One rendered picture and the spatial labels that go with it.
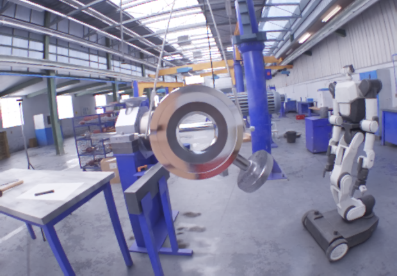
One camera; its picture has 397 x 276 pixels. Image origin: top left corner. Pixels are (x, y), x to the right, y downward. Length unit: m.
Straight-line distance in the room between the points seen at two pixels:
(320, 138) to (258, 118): 1.85
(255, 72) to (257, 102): 0.47
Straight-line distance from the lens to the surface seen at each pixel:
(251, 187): 0.89
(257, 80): 3.33
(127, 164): 1.79
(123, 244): 1.86
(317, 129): 4.68
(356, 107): 1.69
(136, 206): 1.22
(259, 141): 3.39
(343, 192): 1.80
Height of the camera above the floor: 1.30
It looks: 7 degrees down
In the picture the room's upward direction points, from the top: 6 degrees counter-clockwise
